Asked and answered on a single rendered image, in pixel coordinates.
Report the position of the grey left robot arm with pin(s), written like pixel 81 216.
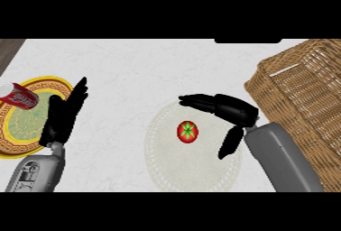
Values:
pixel 37 173

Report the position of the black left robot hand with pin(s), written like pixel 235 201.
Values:
pixel 62 118

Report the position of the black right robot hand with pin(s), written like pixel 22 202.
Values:
pixel 233 111

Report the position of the brown wooden strip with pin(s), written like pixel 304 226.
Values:
pixel 8 51

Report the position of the white round placemat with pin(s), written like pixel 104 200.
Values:
pixel 186 168

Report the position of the red soda can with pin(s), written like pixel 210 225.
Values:
pixel 18 96

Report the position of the brown wicker basket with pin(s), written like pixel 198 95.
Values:
pixel 301 99

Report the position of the red tomato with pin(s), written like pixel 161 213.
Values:
pixel 188 132

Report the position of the yellow rimmed patterned plate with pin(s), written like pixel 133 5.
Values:
pixel 24 126

